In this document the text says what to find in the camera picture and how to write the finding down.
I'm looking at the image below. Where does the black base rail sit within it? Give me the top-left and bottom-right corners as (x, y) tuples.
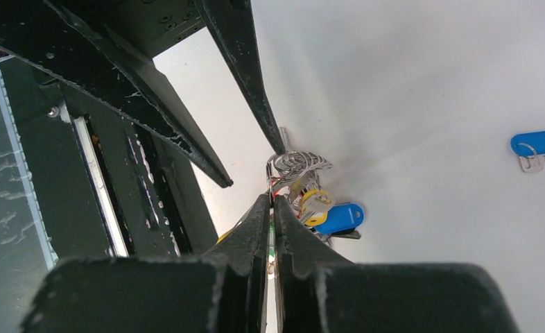
(0, 39), (220, 333)

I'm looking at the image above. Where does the keyring with yellow handle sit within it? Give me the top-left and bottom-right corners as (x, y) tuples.
(215, 126), (334, 244)

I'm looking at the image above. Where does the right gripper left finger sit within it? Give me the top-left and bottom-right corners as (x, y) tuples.
(20, 194), (270, 332)

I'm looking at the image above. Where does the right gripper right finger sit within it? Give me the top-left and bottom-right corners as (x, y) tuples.
(273, 196), (519, 332)

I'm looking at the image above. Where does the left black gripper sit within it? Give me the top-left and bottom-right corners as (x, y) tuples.
(0, 0), (286, 187)

